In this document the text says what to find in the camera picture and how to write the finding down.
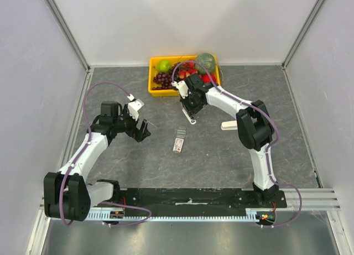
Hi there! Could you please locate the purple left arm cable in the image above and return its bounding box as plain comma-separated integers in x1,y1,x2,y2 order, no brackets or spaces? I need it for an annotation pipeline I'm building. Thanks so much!
59,82,153,227

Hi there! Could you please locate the red white staple box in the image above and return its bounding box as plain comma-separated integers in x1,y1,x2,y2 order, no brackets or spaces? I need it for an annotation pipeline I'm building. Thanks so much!
173,126,186,153

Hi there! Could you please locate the green netted melon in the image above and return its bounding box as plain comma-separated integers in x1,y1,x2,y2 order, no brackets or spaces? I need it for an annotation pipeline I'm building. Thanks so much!
194,53,216,75

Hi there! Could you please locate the white rectangular case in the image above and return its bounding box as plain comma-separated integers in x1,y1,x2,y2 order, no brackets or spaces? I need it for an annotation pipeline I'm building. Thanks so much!
221,121,238,131

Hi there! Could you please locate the yellow plastic tray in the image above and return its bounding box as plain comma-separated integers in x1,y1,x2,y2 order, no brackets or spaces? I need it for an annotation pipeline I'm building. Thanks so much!
148,55,208,97

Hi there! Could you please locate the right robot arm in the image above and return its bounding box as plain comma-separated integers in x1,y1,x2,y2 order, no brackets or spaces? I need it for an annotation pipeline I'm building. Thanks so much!
175,74,283,207

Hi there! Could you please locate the dark purple grape bunch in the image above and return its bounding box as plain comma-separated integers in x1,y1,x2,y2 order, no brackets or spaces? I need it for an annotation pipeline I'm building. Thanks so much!
152,64,179,90

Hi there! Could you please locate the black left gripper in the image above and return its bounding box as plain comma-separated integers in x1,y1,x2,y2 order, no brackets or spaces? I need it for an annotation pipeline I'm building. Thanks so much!
113,105,150,142

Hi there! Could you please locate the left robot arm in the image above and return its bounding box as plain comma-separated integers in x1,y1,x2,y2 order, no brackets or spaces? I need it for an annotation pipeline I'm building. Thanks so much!
44,100,150,223

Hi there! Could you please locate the aluminium frame rail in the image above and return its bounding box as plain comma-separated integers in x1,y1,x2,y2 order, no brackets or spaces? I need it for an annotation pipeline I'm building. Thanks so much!
38,186,341,211

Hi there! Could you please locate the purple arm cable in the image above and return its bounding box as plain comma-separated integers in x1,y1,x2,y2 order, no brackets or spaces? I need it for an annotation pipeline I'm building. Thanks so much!
170,61,303,228
59,82,153,227

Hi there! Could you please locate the red strawberry cluster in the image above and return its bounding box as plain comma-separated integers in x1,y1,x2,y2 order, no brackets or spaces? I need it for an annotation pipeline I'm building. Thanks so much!
177,63,201,81

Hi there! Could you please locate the green pear fruit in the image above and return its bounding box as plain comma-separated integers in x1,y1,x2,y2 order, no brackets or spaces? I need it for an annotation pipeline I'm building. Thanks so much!
155,59,172,72

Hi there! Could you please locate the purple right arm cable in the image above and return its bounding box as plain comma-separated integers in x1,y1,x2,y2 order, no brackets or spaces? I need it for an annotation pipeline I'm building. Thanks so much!
170,61,303,228

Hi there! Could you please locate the grey slotted cable duct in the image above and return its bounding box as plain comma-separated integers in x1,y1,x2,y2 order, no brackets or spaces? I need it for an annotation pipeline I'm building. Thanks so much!
87,208,279,222

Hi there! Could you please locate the green white stapler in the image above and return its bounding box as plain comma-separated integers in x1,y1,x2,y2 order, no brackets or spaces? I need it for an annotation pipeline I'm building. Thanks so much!
182,105,197,125

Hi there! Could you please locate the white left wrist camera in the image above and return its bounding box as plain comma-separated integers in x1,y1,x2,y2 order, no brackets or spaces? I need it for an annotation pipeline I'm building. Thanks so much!
127,94,144,121

